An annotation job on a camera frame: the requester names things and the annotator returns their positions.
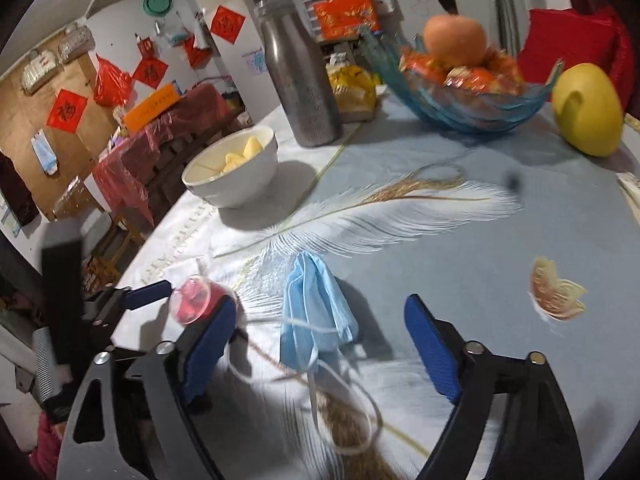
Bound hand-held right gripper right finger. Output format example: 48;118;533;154
404;294;586;480

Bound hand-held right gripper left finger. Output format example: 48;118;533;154
55;296;238;480

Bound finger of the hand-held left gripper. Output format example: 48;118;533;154
82;280;174;341

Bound clear cup with red filling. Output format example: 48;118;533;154
169;275;236;326

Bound blue face mask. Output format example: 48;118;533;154
227;251;383;456

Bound red plastic basket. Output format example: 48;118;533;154
30;412;66;480

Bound wooden chair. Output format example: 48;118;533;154
52;175;101;218

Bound dark hanging garment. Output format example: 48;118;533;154
0;152;38;226

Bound hanging face mask pack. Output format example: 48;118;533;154
31;129;58;177

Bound white ceramic bowl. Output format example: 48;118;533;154
181;125;279;209

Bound citrus peel piece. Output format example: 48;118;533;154
530;256;587;322

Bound red plastic table cover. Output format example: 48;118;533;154
92;84;246;226

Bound yellow fruit pieces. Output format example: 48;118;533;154
220;137;265;173

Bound large red diamond poster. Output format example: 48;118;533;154
46;89;88;134

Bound long orange box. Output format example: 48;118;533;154
122;84;181;131

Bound red hanging plastic bag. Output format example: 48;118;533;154
94;56;132;107

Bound clear hanging bag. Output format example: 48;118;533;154
57;22;96;63
21;49;58;93

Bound small red diamond poster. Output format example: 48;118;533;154
131;57;169;89

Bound white refrigerator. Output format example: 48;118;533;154
194;0;281;126

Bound red paper decoration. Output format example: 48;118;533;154
184;37;213;68

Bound blue glass fruit bowl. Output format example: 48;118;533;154
361;27;563;135

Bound white paper packets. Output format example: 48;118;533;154
617;172;640;211

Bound white hanging plastic bag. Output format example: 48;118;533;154
162;20;191;46

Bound steel bottle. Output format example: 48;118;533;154
256;0;343;148

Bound yellow plastic bag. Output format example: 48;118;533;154
327;62;378;123

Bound red diamond poster on refrigerator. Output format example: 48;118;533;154
209;6;247;45

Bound pile of orange snack packets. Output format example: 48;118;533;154
400;47;526;93

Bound yellow pomelo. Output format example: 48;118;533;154
551;62;624;157

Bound orange round fruit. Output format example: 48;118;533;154
424;14;487;68

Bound grey drawer unit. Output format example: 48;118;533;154
300;0;331;41

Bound red cushion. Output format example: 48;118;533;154
517;7;631;106

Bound orange red gift box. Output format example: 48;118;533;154
312;0;381;38

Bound brown wall board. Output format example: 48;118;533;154
0;50;118;221

